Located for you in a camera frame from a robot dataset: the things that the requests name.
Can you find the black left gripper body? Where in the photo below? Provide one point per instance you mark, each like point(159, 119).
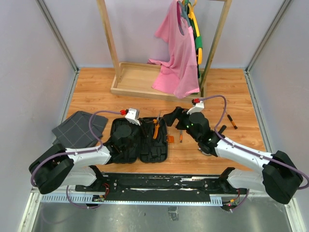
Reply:
point(137, 131)

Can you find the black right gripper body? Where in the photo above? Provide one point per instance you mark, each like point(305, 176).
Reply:
point(187, 128)

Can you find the black plastic tool case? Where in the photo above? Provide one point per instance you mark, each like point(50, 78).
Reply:
point(151, 150)

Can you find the orange black pliers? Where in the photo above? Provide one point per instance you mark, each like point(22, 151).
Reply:
point(156, 126)

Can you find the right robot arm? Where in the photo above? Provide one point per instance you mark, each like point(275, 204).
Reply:
point(272, 173)

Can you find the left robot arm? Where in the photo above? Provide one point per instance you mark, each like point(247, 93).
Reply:
point(61, 166)

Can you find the silver orange utility knife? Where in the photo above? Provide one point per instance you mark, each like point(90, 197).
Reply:
point(181, 136)

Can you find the small orange black screwdriver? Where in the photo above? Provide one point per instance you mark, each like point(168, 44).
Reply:
point(232, 121)

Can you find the pink t-shirt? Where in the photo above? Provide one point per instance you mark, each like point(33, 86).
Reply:
point(178, 76)

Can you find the dark grey folded cloth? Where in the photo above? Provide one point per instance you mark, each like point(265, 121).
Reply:
point(75, 132)

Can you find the wooden clothes rack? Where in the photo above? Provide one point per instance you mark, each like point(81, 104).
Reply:
point(135, 79)

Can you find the green yellow hangers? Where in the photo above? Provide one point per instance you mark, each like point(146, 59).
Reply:
point(189, 11)

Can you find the grey cable duct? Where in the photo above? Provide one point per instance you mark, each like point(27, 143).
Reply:
point(126, 198)

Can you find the right aluminium frame post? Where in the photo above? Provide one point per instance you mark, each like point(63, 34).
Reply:
point(269, 32)

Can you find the aluminium frame post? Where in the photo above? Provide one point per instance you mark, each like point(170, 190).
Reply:
point(269, 32)
point(56, 32)

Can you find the left aluminium frame post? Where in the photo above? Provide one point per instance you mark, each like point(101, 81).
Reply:
point(56, 32)

